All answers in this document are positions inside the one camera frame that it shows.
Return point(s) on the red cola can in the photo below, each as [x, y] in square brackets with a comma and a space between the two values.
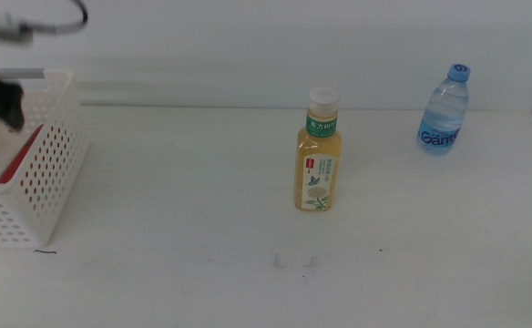
[20, 157]

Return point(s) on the clear water bottle blue cap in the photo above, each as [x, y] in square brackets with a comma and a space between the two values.
[442, 114]

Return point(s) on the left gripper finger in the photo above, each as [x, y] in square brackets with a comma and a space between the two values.
[14, 117]

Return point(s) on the yellow tea bottle white cap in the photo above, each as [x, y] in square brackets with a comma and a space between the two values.
[317, 150]

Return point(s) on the white perforated plastic basket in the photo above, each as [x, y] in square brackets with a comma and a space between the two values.
[61, 150]

